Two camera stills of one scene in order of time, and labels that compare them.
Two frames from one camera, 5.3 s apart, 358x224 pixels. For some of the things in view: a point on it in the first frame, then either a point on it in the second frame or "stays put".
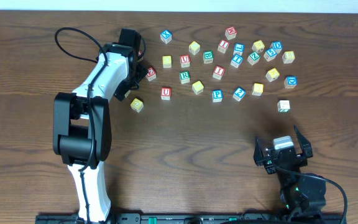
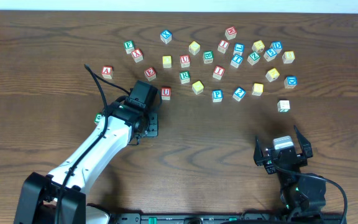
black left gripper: [140, 73] -> [153, 125]
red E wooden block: [151, 74] stays put
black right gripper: [284, 157] stays put
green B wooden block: [207, 56] stays put
